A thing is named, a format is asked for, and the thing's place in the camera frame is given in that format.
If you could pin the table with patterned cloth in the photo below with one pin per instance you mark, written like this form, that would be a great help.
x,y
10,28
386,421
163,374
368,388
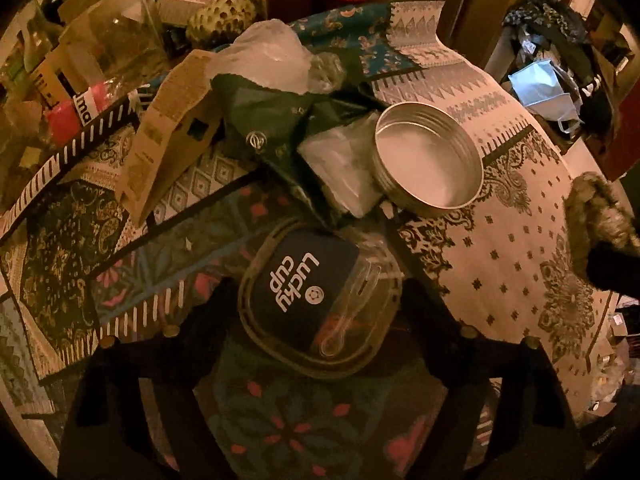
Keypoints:
x,y
500,260

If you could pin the clear plastic lid container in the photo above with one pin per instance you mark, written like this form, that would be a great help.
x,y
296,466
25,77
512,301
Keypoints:
x,y
300,280

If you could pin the custard apple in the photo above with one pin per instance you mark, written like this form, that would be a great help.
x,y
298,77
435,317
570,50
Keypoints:
x,y
220,17

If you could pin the large glass jar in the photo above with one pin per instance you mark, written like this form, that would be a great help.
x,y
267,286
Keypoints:
x,y
115,35

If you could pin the clothes-covered chair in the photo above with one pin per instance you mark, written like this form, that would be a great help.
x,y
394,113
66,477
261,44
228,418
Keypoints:
x,y
545,15

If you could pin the green wrapper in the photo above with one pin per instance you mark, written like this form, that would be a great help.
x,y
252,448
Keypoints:
x,y
270,120

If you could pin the brown door frame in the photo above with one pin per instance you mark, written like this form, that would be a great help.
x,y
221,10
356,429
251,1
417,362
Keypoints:
x,y
470,0

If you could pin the brown paper packet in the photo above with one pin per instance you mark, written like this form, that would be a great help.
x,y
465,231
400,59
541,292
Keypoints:
x,y
160,125

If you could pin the crumpled clear plastic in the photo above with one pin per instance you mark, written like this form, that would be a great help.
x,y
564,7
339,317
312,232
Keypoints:
x,y
265,55

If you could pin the pink labelled packet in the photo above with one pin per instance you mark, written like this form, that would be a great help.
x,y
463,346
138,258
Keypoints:
x,y
65,117

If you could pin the reddish wooden door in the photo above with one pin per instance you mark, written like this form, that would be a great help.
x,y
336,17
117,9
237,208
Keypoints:
x,y
627,130

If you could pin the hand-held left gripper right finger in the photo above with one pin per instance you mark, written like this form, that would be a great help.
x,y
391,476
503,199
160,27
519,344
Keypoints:
x,y
425,320

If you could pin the white plastic packet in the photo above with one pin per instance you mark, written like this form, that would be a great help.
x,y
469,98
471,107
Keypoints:
x,y
340,160

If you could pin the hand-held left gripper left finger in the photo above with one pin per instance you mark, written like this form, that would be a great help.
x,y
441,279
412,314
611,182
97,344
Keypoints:
x,y
220,320

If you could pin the white face mask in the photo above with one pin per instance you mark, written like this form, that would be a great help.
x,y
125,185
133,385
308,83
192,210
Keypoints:
x,y
540,87

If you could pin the round metal tin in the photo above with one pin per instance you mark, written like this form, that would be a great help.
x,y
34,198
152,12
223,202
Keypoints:
x,y
430,170

